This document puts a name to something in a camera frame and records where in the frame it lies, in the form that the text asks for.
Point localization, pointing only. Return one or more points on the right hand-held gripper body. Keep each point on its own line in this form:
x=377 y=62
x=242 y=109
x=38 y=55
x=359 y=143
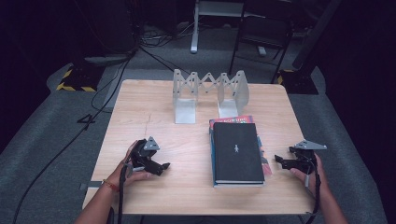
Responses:
x=306 y=158

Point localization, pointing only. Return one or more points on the black yellow striped stand base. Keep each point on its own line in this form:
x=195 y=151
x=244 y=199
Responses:
x=81 y=81
x=297 y=82

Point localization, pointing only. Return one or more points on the person's right hand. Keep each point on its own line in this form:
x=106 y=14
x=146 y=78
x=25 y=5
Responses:
x=324 y=183

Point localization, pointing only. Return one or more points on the dark slanted pole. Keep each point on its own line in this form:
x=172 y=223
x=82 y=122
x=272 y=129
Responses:
x=314 y=34

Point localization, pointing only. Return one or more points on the grey tape strip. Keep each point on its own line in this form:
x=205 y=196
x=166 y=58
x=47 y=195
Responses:
x=85 y=187

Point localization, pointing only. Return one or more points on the person's left hand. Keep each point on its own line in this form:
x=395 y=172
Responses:
x=137 y=176

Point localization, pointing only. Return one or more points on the black hardcover book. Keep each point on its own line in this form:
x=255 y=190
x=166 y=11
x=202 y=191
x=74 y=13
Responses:
x=238 y=152

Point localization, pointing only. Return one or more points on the black metal chair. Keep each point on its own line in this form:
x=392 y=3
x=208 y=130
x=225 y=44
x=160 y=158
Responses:
x=264 y=31

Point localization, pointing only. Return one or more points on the white desk leg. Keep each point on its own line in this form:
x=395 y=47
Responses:
x=195 y=31

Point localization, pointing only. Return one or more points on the red illustrated book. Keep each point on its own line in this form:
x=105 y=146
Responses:
x=230 y=119

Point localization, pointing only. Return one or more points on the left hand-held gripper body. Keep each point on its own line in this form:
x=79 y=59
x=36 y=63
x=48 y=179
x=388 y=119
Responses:
x=141 y=155

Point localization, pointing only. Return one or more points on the expandable grey metal book rack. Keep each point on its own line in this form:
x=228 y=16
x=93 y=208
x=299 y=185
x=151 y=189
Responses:
x=185 y=110

